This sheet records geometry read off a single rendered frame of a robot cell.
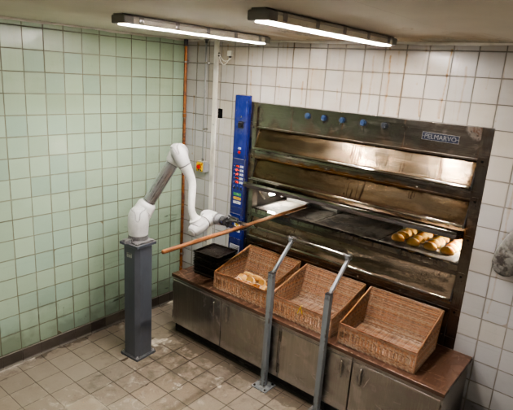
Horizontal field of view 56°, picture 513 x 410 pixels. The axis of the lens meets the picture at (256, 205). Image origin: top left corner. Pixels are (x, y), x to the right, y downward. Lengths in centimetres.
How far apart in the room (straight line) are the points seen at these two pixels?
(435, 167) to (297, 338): 154
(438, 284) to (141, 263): 220
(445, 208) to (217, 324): 203
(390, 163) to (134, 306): 226
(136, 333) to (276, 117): 210
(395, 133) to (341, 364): 164
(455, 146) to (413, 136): 29
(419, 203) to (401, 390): 123
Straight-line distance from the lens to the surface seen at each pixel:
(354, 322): 370
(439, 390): 329
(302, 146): 392
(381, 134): 359
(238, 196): 436
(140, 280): 397
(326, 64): 380
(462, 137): 340
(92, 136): 421
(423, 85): 346
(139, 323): 414
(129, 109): 439
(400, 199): 357
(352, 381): 354
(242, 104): 424
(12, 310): 427
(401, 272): 369
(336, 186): 379
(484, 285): 352
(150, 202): 401
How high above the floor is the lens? 233
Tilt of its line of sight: 15 degrees down
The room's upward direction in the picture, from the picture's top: 4 degrees clockwise
